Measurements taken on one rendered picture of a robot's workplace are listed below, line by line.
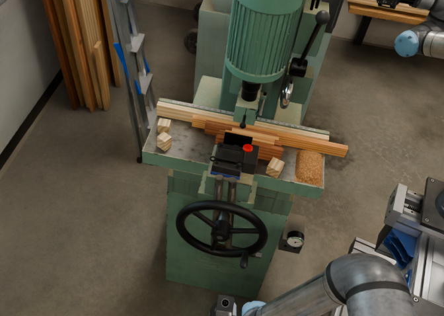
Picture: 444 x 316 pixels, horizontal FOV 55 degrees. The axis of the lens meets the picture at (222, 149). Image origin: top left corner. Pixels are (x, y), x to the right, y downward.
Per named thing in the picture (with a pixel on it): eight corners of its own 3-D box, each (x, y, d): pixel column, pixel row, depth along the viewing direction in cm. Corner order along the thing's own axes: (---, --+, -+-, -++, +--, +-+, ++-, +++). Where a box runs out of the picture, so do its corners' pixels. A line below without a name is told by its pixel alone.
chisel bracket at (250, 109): (232, 125, 140) (235, 105, 134) (238, 97, 150) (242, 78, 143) (254, 129, 140) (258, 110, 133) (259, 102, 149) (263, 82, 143)
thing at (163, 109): (156, 115, 152) (156, 104, 148) (158, 111, 153) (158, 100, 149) (324, 149, 149) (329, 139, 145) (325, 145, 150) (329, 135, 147)
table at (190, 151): (132, 184, 138) (131, 172, 133) (158, 120, 158) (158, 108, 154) (319, 223, 135) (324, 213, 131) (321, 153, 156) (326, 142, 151)
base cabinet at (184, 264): (164, 280, 205) (164, 192, 153) (191, 186, 245) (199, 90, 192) (256, 301, 203) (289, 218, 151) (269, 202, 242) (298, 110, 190)
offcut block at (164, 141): (164, 151, 141) (164, 141, 137) (156, 146, 142) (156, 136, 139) (171, 146, 143) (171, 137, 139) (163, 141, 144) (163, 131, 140)
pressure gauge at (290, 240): (283, 247, 154) (288, 236, 148) (284, 238, 157) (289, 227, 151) (300, 251, 154) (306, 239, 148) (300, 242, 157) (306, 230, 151)
